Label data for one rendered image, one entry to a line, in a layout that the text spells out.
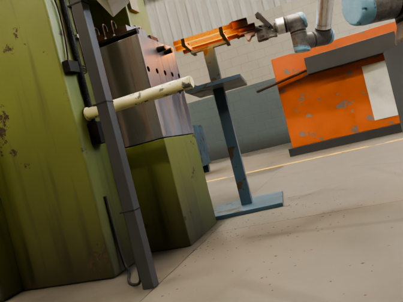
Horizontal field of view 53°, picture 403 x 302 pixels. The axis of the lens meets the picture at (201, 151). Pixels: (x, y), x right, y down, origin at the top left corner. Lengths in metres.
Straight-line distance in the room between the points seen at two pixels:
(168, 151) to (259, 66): 7.84
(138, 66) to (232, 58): 7.91
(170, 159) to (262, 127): 7.74
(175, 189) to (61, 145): 0.48
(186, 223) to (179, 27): 8.64
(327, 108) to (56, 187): 4.02
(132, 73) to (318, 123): 3.69
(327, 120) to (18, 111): 4.05
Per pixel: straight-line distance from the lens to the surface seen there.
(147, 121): 1.72
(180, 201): 1.71
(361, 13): 1.75
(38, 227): 1.73
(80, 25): 1.37
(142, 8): 2.46
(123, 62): 1.78
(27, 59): 1.69
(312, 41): 2.42
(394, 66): 1.89
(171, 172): 1.69
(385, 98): 5.19
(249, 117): 9.43
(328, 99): 5.17
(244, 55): 9.55
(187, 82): 1.40
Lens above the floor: 0.39
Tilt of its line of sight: 1 degrees down
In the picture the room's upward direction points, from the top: 14 degrees counter-clockwise
